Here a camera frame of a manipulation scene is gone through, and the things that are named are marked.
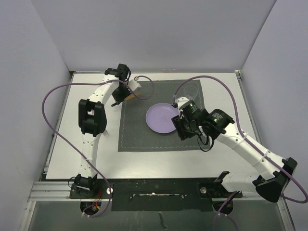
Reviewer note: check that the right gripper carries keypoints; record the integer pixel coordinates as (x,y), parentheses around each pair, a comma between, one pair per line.
(179,121)

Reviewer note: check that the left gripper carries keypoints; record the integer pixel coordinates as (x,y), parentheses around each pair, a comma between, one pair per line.
(118,98)

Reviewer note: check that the purple plate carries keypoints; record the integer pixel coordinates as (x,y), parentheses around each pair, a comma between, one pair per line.
(158,118)

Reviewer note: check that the clear drinking glass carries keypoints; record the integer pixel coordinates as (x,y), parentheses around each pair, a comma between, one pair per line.
(190,92)

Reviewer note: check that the grey cloth napkin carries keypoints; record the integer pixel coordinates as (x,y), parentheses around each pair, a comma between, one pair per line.
(145,123)

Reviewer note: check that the green handled knife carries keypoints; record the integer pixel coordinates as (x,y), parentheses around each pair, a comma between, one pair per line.
(118,102)

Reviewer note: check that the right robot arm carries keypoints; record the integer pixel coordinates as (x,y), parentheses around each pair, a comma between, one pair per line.
(272,171)

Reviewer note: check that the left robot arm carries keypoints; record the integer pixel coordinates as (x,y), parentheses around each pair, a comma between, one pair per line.
(92,121)

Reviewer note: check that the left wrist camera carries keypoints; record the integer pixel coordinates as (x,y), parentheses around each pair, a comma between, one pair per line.
(134,86)

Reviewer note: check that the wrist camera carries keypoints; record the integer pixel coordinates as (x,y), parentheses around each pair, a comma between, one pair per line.
(179,102)
(134,86)

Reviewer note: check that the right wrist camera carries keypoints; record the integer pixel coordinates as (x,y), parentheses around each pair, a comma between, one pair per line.
(179,102)

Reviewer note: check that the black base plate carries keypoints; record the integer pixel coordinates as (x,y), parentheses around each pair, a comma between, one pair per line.
(123,203)

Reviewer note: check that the aluminium frame rail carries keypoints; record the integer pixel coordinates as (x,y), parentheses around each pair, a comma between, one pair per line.
(62,190)

